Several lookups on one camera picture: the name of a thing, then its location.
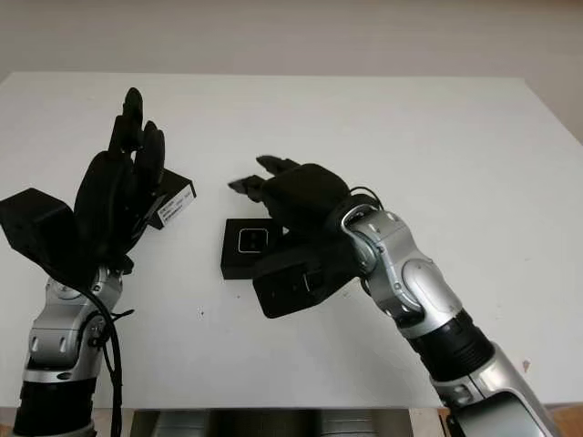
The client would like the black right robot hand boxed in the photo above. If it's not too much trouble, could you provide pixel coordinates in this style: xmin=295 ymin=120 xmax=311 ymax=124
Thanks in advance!
xmin=227 ymin=155 xmax=354 ymax=256

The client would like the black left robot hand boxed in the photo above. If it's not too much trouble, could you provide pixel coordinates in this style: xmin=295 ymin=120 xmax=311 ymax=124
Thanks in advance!
xmin=72 ymin=86 xmax=168 ymax=275

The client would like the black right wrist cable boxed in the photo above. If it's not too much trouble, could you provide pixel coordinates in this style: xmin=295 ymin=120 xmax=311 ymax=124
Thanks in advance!
xmin=347 ymin=184 xmax=384 ymax=211

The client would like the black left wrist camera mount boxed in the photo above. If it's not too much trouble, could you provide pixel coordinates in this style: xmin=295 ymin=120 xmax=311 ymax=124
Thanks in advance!
xmin=0 ymin=187 xmax=99 ymax=284

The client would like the small silver camera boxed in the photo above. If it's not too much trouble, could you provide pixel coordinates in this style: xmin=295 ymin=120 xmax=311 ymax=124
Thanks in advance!
xmin=236 ymin=229 xmax=271 ymax=254

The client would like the grey robot torso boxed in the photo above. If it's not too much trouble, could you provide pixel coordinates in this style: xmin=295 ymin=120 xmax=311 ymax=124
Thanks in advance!
xmin=131 ymin=398 xmax=414 ymax=437

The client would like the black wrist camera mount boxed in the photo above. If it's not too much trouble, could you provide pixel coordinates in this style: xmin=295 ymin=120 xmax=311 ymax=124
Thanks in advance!
xmin=0 ymin=187 xmax=99 ymax=284
xmin=252 ymin=245 xmax=362 ymax=320

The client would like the black box with label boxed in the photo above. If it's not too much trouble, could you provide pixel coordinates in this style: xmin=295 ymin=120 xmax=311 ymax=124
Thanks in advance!
xmin=140 ymin=168 xmax=198 ymax=230

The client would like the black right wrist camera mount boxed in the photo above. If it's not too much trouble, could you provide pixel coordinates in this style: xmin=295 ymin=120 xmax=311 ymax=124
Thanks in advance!
xmin=252 ymin=245 xmax=362 ymax=320

